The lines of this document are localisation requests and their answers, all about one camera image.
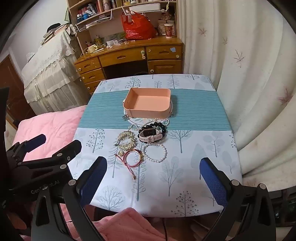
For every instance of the floral patterned mug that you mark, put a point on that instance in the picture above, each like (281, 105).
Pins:
(161, 29)

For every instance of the white leaf print curtain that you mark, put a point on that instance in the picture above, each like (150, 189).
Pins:
(242, 58)

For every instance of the green and white hook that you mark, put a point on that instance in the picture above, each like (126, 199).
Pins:
(142, 53)

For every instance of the row of books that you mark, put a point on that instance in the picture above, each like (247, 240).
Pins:
(92, 8)

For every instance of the glass jar with brushes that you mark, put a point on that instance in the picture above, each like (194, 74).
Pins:
(98, 40)

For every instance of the stack of books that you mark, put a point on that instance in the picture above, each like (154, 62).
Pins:
(54, 32)

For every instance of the pink smartwatch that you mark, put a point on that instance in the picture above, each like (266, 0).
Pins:
(148, 132)

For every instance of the white storage box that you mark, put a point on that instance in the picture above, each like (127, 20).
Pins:
(144, 7)

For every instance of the gold leaf hair comb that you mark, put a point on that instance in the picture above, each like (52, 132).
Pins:
(126, 135)
(126, 145)

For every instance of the red plastic bag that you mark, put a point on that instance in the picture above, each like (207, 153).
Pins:
(138, 27)

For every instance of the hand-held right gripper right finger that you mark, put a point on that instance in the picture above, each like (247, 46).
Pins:
(212, 183)

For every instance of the pink quilt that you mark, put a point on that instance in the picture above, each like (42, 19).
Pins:
(46, 120)

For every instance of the pink fleece cloth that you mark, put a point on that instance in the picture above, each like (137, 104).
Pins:
(129, 224)

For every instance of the white lace cover cloth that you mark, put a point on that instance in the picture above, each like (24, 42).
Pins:
(46, 69)

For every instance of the brown wooden door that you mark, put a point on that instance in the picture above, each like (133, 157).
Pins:
(13, 97)

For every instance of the wooden desk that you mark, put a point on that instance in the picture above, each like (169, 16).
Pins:
(120, 56)

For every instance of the pink plastic box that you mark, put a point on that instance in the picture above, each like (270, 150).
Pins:
(148, 102)

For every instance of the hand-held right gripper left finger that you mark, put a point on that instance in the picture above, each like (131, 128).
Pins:
(92, 183)

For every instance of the wooden desk hutch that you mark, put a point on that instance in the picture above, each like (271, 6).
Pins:
(171, 14)

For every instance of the tree print tablecloth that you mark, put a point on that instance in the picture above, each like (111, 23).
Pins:
(196, 111)

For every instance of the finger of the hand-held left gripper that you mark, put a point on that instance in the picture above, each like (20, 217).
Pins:
(34, 141)
(69, 148)

